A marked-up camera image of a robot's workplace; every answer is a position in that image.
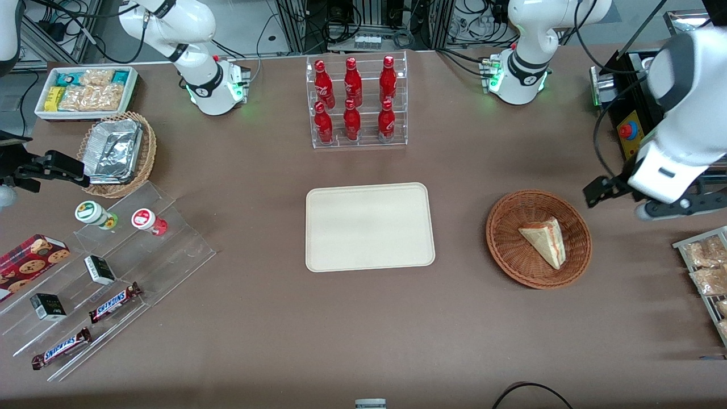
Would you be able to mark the clear acrylic bottle rack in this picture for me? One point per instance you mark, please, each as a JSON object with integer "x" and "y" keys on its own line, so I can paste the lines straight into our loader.
{"x": 369, "y": 122}

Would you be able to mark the clear bag of crackers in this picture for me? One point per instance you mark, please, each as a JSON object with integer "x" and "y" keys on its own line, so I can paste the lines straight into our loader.
{"x": 96, "y": 77}
{"x": 91, "y": 99}

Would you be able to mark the white rectangular snack bin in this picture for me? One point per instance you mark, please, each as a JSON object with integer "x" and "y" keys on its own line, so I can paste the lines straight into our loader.
{"x": 41, "y": 113}

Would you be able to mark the beige plastic tray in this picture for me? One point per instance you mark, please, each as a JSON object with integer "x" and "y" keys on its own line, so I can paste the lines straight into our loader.
{"x": 369, "y": 227}

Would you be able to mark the clear acrylic stepped shelf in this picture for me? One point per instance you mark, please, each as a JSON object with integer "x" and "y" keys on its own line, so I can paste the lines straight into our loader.
{"x": 170, "y": 255}

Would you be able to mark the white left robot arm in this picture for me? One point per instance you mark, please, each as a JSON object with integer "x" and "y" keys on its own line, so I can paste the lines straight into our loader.
{"x": 528, "y": 34}

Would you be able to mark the clear bag of fried snacks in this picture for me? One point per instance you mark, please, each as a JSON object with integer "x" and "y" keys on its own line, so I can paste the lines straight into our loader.
{"x": 704, "y": 253}
{"x": 722, "y": 308}
{"x": 710, "y": 281}
{"x": 723, "y": 329}

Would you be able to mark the yellow snack packet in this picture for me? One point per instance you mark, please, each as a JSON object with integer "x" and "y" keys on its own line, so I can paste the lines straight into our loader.
{"x": 54, "y": 99}

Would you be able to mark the brown round wicker basket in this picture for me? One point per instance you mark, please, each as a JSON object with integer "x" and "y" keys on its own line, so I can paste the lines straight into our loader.
{"x": 505, "y": 250}

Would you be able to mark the brown Snickers bar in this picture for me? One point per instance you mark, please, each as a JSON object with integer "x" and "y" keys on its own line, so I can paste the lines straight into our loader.
{"x": 61, "y": 348}
{"x": 113, "y": 303}

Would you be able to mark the black food warmer machine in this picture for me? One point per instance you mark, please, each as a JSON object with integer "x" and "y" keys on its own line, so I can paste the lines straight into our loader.
{"x": 625, "y": 85}

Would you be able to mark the white cup with red label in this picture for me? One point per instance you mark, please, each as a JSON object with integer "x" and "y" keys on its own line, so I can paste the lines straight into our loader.
{"x": 145, "y": 220}

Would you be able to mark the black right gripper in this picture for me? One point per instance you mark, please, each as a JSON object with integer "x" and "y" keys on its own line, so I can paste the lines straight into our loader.
{"x": 18, "y": 169}

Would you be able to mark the red cookie box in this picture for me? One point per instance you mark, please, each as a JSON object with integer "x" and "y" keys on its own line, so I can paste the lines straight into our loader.
{"x": 28, "y": 261}

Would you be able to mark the white power strip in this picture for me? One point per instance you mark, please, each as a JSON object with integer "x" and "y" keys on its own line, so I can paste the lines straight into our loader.
{"x": 367, "y": 41}

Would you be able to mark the light oval wicker basket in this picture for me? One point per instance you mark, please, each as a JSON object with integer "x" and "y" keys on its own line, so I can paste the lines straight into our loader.
{"x": 149, "y": 153}

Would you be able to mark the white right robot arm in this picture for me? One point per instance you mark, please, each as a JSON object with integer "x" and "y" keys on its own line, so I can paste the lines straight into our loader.
{"x": 193, "y": 34}

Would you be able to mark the small grey device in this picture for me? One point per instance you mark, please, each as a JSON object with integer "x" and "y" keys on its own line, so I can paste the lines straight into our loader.
{"x": 370, "y": 404}

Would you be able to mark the tray of packaged crackers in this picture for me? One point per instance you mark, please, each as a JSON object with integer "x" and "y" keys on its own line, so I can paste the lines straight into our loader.
{"x": 681, "y": 245}

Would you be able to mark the triangular sandwich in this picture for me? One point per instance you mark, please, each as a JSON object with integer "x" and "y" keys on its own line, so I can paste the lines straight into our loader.
{"x": 545, "y": 241}

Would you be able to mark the small black box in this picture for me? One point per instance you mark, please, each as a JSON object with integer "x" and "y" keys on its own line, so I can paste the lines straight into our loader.
{"x": 100, "y": 270}
{"x": 48, "y": 307}

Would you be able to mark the aluminium foil tray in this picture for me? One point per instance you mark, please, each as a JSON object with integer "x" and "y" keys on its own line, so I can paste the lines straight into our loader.
{"x": 113, "y": 150}

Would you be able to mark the red cola bottle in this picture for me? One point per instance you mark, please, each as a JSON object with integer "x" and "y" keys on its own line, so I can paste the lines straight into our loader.
{"x": 388, "y": 76}
{"x": 323, "y": 82}
{"x": 324, "y": 125}
{"x": 352, "y": 122}
{"x": 387, "y": 122}
{"x": 352, "y": 79}

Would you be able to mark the aluminium frame rack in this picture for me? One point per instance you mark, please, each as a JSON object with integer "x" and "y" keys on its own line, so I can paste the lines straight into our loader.
{"x": 295, "y": 25}

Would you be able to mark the white cup with green label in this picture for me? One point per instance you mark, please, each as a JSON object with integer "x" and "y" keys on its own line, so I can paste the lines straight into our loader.
{"x": 91, "y": 213}

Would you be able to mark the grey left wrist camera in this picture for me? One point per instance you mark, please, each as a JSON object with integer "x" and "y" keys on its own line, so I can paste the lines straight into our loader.
{"x": 681, "y": 205}

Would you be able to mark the teal snack packet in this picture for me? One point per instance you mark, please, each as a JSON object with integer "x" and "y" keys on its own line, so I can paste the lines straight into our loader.
{"x": 69, "y": 79}
{"x": 120, "y": 76}

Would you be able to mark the steel warmer pan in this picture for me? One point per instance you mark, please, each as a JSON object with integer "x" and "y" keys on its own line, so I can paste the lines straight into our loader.
{"x": 647, "y": 62}

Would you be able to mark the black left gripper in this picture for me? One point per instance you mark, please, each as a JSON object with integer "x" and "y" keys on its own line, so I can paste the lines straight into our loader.
{"x": 618, "y": 183}

